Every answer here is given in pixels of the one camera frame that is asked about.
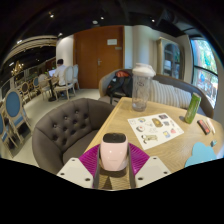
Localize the green drink can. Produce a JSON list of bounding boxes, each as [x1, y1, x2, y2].
[[183, 92, 202, 125]]

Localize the blue oval-back chairs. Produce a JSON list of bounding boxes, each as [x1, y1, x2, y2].
[[0, 76, 44, 158]]

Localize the striped cushion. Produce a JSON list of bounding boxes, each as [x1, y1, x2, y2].
[[148, 79, 188, 107], [173, 87, 194, 109]]

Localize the black backpack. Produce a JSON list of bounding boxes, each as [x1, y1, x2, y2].
[[105, 69, 134, 98]]

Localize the clear shaker bottle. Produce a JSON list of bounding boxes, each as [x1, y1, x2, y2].
[[131, 62, 157, 113]]

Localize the gold chandelier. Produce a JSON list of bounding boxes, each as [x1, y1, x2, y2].
[[10, 60, 24, 77]]

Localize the white sticker sheet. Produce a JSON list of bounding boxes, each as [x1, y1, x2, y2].
[[127, 113, 185, 151]]

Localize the ceiling spot lights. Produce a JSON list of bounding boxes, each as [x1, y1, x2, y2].
[[48, 12, 105, 38]]

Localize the grey curved sofa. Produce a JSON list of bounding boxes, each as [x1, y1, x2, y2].
[[98, 68, 215, 119]]

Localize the black and red box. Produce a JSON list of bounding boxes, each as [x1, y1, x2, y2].
[[196, 119, 212, 136]]

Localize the large window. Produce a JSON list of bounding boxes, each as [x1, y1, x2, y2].
[[189, 38, 220, 109]]

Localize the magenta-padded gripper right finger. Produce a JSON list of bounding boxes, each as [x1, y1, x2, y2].
[[127, 143, 172, 189]]

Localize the grey tufted armchair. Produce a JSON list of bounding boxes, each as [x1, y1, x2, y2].
[[31, 97, 116, 175]]

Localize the white oval-back chair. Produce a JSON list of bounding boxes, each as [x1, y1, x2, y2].
[[53, 65, 76, 101], [71, 64, 81, 90]]

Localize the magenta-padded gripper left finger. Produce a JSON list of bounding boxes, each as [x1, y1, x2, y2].
[[56, 143, 101, 190]]

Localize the glass-door cabinet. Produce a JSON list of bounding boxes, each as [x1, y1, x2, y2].
[[156, 36, 185, 81]]

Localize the brown wooden door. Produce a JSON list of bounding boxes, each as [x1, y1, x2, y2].
[[73, 25, 125, 90]]

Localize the blue cloud-shaped mouse pad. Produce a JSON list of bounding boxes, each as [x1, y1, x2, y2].
[[184, 141, 218, 168]]

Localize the pink computer mouse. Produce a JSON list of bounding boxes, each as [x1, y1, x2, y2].
[[99, 132, 130, 172]]

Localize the person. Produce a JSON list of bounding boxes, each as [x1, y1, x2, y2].
[[53, 58, 68, 88]]

